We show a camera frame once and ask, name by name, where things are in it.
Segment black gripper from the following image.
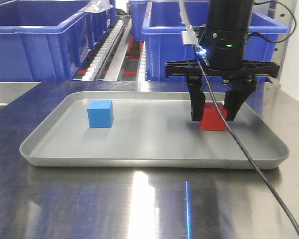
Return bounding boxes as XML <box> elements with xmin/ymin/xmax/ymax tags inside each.
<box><xmin>165</xmin><ymin>24</ymin><xmax>280</xmax><ymax>121</ymax></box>

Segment red cube block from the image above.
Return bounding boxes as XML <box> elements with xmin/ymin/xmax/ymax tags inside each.
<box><xmin>200</xmin><ymin>102</ymin><xmax>226</xmax><ymax>131</ymax></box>

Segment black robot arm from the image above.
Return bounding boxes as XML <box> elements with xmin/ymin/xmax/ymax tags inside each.
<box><xmin>165</xmin><ymin>0</ymin><xmax>280</xmax><ymax>121</ymax></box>

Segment blue bin front right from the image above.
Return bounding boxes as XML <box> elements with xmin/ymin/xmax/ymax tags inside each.
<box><xmin>142</xmin><ymin>1</ymin><xmax>289</xmax><ymax>81</ymax></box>

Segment blue bin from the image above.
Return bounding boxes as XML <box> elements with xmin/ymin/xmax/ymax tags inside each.
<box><xmin>142</xmin><ymin>1</ymin><xmax>289</xmax><ymax>81</ymax></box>
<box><xmin>0</xmin><ymin>0</ymin><xmax>108</xmax><ymax>82</ymax></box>
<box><xmin>130</xmin><ymin>0</ymin><xmax>209</xmax><ymax>41</ymax></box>

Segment grey metal tray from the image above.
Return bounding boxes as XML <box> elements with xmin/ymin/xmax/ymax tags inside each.
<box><xmin>19</xmin><ymin>91</ymin><xmax>289</xmax><ymax>170</ymax></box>

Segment blue bin rear right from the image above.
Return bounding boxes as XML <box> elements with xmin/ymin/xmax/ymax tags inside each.
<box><xmin>130</xmin><ymin>0</ymin><xmax>209</xmax><ymax>41</ymax></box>

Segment blue cube block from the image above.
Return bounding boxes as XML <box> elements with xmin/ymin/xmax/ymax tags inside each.
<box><xmin>87</xmin><ymin>100</ymin><xmax>114</xmax><ymax>128</ymax></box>

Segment clear plastic bag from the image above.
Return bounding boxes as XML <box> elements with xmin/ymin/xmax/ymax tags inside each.
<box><xmin>81</xmin><ymin>0</ymin><xmax>113</xmax><ymax>13</ymax></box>

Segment blue bin front left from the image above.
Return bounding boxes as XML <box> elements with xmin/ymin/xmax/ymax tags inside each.
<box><xmin>0</xmin><ymin>0</ymin><xmax>108</xmax><ymax>82</ymax></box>

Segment black cable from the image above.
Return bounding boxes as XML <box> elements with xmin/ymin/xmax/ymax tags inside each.
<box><xmin>195</xmin><ymin>0</ymin><xmax>299</xmax><ymax>239</ymax></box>

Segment white connector cable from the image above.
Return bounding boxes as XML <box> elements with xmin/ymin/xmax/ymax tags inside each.
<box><xmin>177</xmin><ymin>0</ymin><xmax>199</xmax><ymax>46</ymax></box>

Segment steel shelf upright post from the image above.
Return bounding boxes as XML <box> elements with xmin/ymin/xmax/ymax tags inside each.
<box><xmin>267</xmin><ymin>0</ymin><xmax>297</xmax><ymax>87</ymax></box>

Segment white roller conveyor rail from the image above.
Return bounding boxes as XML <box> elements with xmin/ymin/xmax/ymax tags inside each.
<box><xmin>81</xmin><ymin>20</ymin><xmax>124</xmax><ymax>81</ymax></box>

